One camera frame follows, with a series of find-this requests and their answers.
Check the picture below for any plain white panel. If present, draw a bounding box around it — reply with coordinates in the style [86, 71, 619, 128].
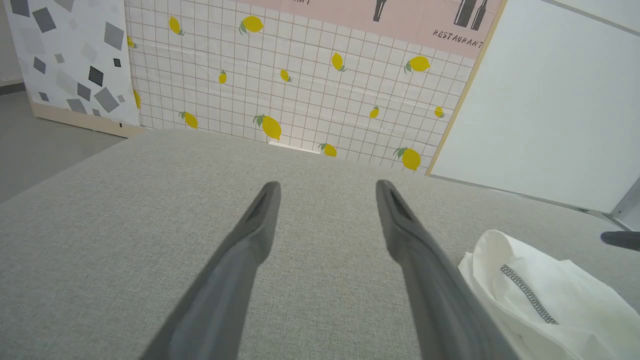
[426, 0, 640, 215]

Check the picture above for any lemon print backdrop panel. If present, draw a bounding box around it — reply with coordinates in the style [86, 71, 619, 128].
[124, 0, 508, 176]

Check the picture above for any grey terrazzo print panel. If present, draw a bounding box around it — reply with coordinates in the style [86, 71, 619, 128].
[4, 0, 146, 138]

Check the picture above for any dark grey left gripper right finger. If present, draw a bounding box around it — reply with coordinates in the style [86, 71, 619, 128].
[375, 179, 519, 360]

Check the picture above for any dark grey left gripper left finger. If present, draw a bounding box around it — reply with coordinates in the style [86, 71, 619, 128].
[140, 180, 282, 360]

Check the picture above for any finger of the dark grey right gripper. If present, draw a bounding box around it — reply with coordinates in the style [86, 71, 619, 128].
[600, 231, 640, 252]

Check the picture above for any grey metal panel stand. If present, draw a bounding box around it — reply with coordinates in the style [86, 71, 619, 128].
[580, 177, 640, 233]

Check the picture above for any white garment with grey stitching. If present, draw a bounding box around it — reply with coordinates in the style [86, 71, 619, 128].
[458, 230, 640, 360]

